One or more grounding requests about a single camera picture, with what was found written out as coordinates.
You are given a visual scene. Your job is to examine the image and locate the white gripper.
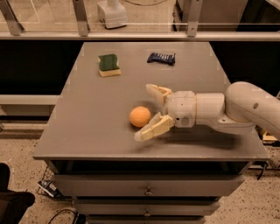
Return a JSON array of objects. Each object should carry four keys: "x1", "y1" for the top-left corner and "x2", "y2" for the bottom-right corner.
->
[{"x1": 134, "y1": 84, "x2": 196, "y2": 142}]

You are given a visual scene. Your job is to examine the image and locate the orange fruit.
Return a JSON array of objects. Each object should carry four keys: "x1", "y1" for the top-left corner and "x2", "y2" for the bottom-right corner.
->
[{"x1": 129, "y1": 106, "x2": 151, "y2": 128}]

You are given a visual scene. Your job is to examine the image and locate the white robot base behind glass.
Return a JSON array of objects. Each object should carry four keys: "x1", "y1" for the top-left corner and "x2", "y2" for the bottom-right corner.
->
[{"x1": 97, "y1": 0, "x2": 128, "y2": 29}]

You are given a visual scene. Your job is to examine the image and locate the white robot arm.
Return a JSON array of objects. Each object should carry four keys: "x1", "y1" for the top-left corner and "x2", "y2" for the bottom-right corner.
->
[{"x1": 135, "y1": 81, "x2": 280, "y2": 141}]

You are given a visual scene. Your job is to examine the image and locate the blue rxbar wrapper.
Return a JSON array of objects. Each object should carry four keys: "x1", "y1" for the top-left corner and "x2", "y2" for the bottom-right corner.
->
[{"x1": 147, "y1": 52, "x2": 175, "y2": 66}]

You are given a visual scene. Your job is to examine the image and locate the green yellow sponge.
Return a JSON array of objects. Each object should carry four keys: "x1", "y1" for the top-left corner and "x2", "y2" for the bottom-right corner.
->
[{"x1": 98, "y1": 54, "x2": 121, "y2": 77}]

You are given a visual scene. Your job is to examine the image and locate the grey top drawer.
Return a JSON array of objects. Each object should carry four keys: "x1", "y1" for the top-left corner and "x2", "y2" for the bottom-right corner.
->
[{"x1": 52, "y1": 174, "x2": 244, "y2": 197}]

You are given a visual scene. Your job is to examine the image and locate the grey drawer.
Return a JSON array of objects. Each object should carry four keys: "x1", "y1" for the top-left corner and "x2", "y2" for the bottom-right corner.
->
[
  {"x1": 74, "y1": 199, "x2": 220, "y2": 216},
  {"x1": 52, "y1": 174, "x2": 244, "y2": 197},
  {"x1": 87, "y1": 215, "x2": 205, "y2": 224}
]

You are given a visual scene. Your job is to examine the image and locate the grey middle drawer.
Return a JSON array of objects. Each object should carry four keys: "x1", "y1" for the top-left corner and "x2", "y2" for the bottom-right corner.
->
[{"x1": 74, "y1": 199, "x2": 220, "y2": 216}]

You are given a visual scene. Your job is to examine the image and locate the grey bottom drawer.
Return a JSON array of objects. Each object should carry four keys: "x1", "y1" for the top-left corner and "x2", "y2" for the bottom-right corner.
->
[{"x1": 87, "y1": 215, "x2": 205, "y2": 224}]

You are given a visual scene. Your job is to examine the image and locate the small device on floor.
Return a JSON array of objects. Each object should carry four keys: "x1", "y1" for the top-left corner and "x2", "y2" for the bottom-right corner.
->
[{"x1": 38, "y1": 180, "x2": 59, "y2": 198}]

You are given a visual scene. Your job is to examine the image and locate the metal railing with glass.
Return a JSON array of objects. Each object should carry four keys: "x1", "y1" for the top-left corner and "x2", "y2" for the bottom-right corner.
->
[{"x1": 0, "y1": 0, "x2": 280, "y2": 41}]

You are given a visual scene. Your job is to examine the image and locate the black object on floor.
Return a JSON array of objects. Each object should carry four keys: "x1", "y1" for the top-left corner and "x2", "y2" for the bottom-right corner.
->
[{"x1": 0, "y1": 163, "x2": 35, "y2": 224}]

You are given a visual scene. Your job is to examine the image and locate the wooden yellow frame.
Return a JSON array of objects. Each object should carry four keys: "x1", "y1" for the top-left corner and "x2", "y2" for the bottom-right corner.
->
[{"x1": 261, "y1": 131, "x2": 277, "y2": 142}]

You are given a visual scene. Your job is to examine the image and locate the black cable on floor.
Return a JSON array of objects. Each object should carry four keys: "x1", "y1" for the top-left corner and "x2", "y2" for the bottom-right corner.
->
[{"x1": 47, "y1": 208, "x2": 86, "y2": 224}]

